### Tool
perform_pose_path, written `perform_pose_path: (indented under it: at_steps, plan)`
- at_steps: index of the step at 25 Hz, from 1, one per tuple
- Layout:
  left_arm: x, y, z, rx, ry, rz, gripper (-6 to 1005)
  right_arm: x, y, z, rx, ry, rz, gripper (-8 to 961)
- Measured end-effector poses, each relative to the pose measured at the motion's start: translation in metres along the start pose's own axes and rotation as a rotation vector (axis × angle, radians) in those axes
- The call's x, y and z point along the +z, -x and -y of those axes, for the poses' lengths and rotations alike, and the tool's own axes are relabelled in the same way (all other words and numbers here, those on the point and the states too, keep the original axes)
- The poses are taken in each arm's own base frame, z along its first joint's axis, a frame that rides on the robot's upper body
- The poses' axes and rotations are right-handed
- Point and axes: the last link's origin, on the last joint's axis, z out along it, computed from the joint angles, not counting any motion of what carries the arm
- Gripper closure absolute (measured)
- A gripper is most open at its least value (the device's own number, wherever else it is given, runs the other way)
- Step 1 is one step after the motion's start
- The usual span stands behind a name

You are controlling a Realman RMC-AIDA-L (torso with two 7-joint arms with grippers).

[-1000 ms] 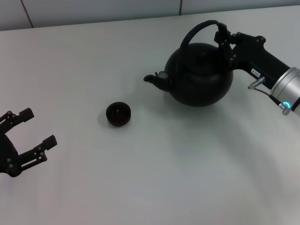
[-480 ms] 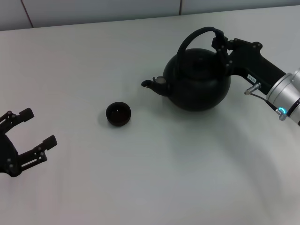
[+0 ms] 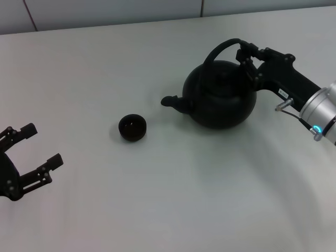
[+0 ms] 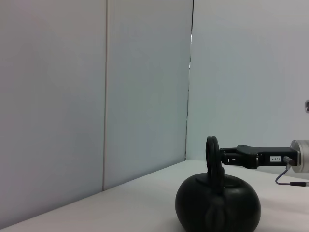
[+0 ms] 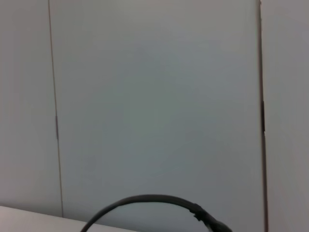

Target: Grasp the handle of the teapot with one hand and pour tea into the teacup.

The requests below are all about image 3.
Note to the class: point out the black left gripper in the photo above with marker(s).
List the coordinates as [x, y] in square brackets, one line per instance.
[8, 178]

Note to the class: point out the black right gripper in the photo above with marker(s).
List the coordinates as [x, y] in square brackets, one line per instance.
[281, 76]

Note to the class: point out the black round teapot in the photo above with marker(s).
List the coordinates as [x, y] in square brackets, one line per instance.
[220, 99]

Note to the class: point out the small black teacup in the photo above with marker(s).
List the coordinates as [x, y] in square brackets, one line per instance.
[132, 130]

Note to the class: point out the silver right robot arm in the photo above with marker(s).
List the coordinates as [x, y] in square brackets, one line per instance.
[321, 113]

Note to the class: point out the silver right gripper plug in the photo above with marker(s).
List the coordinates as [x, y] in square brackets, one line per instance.
[283, 104]

